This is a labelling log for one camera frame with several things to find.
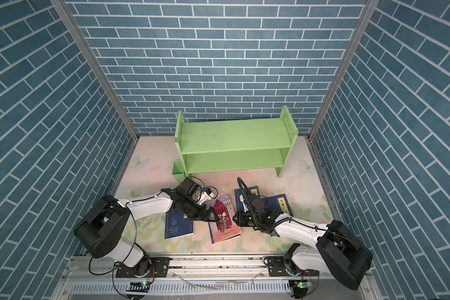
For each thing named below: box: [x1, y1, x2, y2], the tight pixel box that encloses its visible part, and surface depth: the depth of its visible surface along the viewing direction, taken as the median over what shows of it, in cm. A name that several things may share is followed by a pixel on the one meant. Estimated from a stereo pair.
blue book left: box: [164, 210, 194, 240], surface depth 85 cm
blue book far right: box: [262, 193, 294, 217], surface depth 93 cm
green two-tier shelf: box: [174, 105, 299, 179], surface depth 89 cm
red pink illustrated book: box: [205, 194, 242, 244], surface depth 86 cm
